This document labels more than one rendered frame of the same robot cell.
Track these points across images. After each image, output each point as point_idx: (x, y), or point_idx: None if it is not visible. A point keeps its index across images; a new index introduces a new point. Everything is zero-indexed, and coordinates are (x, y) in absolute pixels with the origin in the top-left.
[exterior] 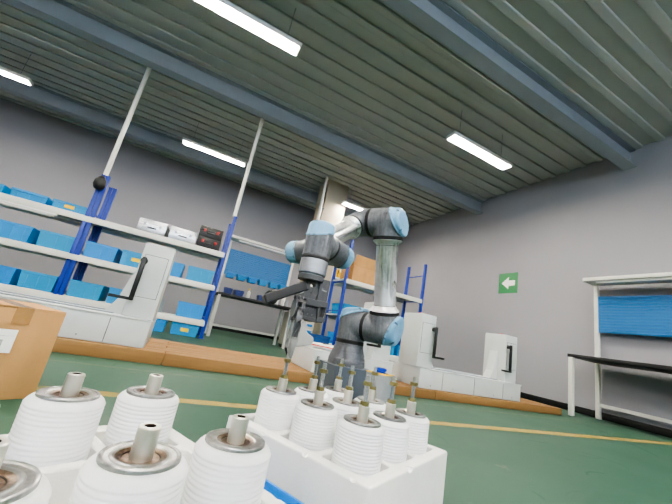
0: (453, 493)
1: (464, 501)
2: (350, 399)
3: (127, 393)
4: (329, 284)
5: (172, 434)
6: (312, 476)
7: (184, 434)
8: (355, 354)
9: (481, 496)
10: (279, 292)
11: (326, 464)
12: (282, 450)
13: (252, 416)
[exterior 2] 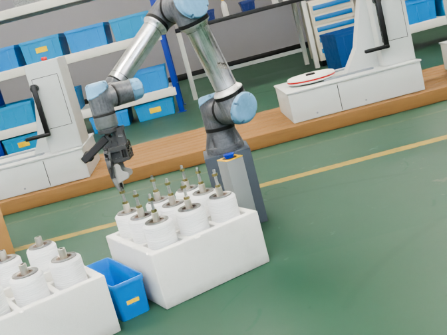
0: (326, 228)
1: (328, 232)
2: (172, 201)
3: (28, 250)
4: (122, 129)
5: None
6: (138, 256)
7: None
8: (223, 140)
9: (354, 223)
10: (90, 153)
11: (140, 249)
12: (126, 248)
13: None
